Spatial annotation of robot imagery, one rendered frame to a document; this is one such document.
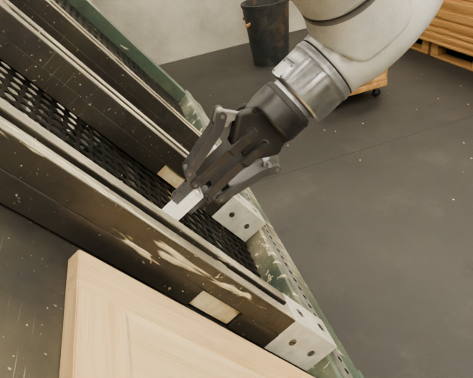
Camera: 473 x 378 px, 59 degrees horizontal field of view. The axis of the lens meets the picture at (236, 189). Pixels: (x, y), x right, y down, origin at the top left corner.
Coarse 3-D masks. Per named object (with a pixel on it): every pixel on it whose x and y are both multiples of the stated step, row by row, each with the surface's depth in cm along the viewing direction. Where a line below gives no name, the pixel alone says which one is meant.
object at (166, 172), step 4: (164, 168) 87; (168, 168) 87; (156, 172) 88; (160, 172) 87; (164, 172) 88; (168, 172) 88; (172, 172) 88; (176, 172) 88; (160, 176) 88; (164, 176) 88; (168, 176) 88; (172, 176) 89; (176, 176) 89; (180, 176) 89; (168, 180) 89; (172, 180) 89; (176, 180) 89; (180, 180) 90; (184, 180) 90; (172, 184) 90; (176, 184) 90
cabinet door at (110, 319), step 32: (96, 288) 42; (128, 288) 46; (64, 320) 37; (96, 320) 38; (128, 320) 42; (160, 320) 46; (192, 320) 52; (64, 352) 34; (96, 352) 35; (128, 352) 38; (160, 352) 42; (192, 352) 47; (224, 352) 52; (256, 352) 59
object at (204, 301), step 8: (200, 296) 57; (208, 296) 58; (192, 304) 58; (200, 304) 58; (208, 304) 59; (216, 304) 59; (224, 304) 59; (208, 312) 59; (216, 312) 60; (224, 312) 60; (232, 312) 61; (224, 320) 61
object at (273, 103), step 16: (256, 96) 52; (272, 96) 51; (240, 112) 52; (256, 112) 52; (272, 112) 50; (288, 112) 50; (240, 128) 52; (256, 128) 53; (272, 128) 54; (288, 128) 51; (304, 128) 54; (256, 144) 54; (272, 144) 55
